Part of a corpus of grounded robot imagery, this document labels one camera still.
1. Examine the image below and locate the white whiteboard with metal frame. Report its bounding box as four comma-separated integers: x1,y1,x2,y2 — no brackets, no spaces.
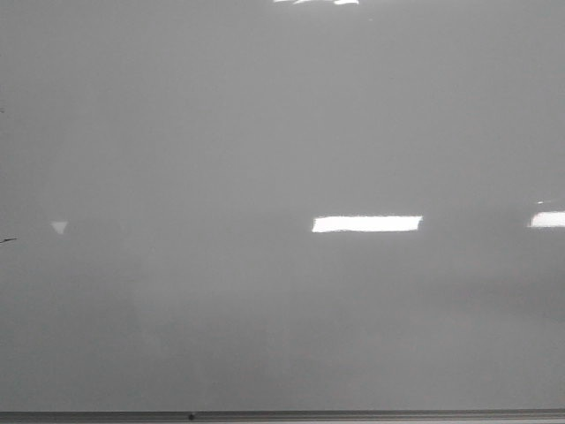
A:
1,1,564,418

